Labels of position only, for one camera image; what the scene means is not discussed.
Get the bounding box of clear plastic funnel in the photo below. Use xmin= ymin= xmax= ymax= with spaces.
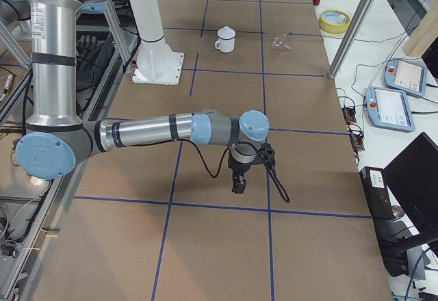
xmin=272 ymin=33 xmax=291 ymax=51

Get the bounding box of black computer box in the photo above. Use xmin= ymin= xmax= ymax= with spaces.
xmin=359 ymin=166 xmax=394 ymax=220

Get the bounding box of upper orange connector block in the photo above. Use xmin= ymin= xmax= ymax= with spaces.
xmin=342 ymin=107 xmax=357 ymax=124

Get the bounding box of wooden block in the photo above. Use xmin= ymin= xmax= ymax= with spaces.
xmin=403 ymin=3 xmax=438 ymax=57

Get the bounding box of near teach pendant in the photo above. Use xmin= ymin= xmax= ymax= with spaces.
xmin=365 ymin=86 xmax=415 ymax=132

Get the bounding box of white camera pillar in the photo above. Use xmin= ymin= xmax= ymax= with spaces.
xmin=129 ymin=0 xmax=184 ymax=86

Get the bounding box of white enamel cup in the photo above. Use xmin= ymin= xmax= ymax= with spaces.
xmin=214 ymin=34 xmax=235 ymax=53

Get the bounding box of yellow tape roll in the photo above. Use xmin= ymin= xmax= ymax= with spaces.
xmin=318 ymin=10 xmax=351 ymax=34

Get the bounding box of black monitor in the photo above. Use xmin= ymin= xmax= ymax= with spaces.
xmin=383 ymin=132 xmax=437 ymax=232

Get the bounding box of orange connector block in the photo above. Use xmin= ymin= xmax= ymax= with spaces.
xmin=349 ymin=131 xmax=365 ymax=152
xmin=342 ymin=107 xmax=357 ymax=124

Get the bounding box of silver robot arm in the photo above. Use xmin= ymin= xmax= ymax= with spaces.
xmin=16 ymin=0 xmax=274 ymax=194

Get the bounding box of lower orange connector block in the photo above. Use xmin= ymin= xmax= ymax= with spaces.
xmin=349 ymin=131 xmax=365 ymax=152

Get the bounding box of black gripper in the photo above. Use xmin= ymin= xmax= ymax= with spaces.
xmin=228 ymin=143 xmax=257 ymax=194

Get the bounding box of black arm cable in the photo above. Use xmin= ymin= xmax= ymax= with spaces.
xmin=180 ymin=139 xmax=291 ymax=203

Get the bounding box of far teach pendant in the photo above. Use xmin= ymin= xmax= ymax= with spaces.
xmin=384 ymin=59 xmax=428 ymax=98

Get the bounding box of aluminium frame post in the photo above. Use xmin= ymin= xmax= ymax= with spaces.
xmin=328 ymin=0 xmax=374 ymax=79

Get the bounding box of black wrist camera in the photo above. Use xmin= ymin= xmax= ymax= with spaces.
xmin=257 ymin=143 xmax=276 ymax=170

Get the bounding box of teach pendant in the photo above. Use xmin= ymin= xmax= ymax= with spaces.
xmin=384 ymin=59 xmax=428 ymax=98
xmin=365 ymin=86 xmax=415 ymax=132

